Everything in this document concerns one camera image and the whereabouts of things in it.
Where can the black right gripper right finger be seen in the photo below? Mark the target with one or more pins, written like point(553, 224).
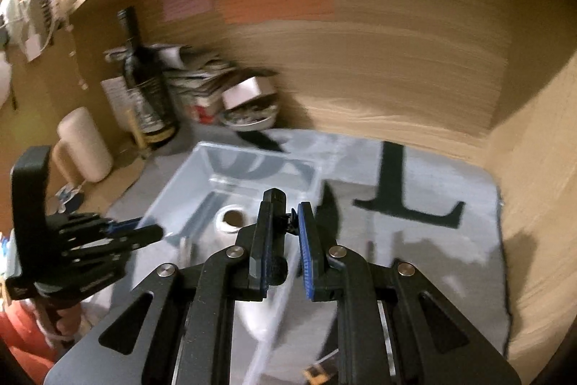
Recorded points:
point(321, 273)

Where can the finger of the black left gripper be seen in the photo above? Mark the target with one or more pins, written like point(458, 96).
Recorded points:
point(119, 226)
point(114, 243)

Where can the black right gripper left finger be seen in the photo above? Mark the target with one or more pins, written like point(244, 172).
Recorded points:
point(263, 264)

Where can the black car key fob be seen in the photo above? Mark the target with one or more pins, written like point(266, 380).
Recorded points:
point(292, 223)

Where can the clear plastic storage box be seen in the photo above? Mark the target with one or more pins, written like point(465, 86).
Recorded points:
point(212, 181)

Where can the person's left hand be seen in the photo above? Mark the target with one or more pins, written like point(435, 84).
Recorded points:
point(59, 325)

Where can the white handheld massager device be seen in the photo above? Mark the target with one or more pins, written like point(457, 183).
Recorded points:
point(257, 317)

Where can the pale pink mug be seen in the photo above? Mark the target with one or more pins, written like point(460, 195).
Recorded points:
point(81, 154)

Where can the grey mat with black letters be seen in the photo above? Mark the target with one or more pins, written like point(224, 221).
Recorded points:
point(423, 298)

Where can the small beige tube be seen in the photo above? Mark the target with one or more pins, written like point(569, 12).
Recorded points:
point(137, 134)

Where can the white handwritten paper note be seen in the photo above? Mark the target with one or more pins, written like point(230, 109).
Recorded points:
point(117, 96)

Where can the white bowl of small stones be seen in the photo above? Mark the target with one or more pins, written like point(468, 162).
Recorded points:
point(249, 118)

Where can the dark wine bottle elephant label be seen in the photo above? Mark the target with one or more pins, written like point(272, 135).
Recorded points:
point(148, 93)

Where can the stack of books and papers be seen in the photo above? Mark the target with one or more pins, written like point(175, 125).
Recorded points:
point(196, 72)

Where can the white small card box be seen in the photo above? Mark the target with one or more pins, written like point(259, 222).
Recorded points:
point(250, 89)

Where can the orange sticky note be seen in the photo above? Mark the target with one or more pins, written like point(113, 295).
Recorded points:
point(239, 12)

